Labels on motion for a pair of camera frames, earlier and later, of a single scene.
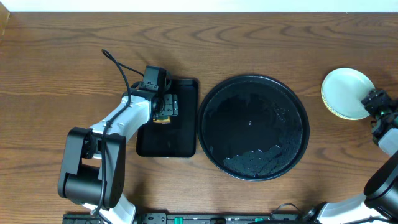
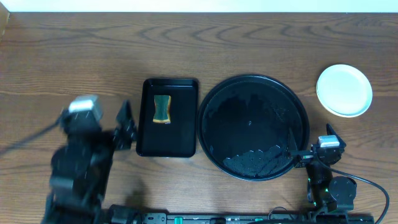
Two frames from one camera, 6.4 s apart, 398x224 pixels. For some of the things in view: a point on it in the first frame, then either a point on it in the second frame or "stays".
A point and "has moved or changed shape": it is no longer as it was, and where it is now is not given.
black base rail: x=216 y=218 stays
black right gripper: x=377 y=98 -> x=305 y=157
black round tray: x=253 y=127 stays
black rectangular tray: x=177 y=139 stays
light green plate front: x=342 y=91 has moved or changed shape
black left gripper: x=170 y=104 -> x=101 y=137
